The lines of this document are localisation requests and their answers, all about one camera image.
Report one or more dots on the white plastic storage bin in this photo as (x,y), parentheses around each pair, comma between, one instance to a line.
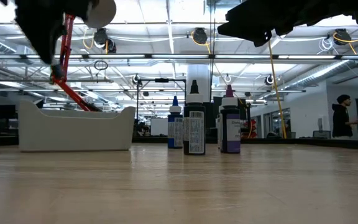
(73,133)

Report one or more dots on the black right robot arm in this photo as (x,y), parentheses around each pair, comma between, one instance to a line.
(353,7)

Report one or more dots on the black metal frame stand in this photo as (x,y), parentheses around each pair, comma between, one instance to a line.
(162,80)

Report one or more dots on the white background board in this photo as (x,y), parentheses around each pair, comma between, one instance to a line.
(159,126)

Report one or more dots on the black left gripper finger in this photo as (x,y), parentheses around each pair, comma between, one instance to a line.
(50,46)
(37,43)

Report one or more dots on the red machine in background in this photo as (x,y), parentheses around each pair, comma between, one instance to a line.
(253,129)

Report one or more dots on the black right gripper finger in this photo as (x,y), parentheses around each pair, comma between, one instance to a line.
(250,31)
(256,11)

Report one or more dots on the large black food colouring bottle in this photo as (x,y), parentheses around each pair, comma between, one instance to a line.
(194,133)

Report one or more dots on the large blue food colouring bottle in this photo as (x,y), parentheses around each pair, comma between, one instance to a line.
(172,130)

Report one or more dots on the large purple food colouring bottle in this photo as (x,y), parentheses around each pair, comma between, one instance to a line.
(230,133)

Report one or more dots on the person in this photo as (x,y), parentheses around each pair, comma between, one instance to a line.
(340,121)

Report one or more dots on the grey round lamp head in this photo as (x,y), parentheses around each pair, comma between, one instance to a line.
(104,14)

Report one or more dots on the dark computer monitor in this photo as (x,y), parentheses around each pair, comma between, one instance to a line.
(4,111)

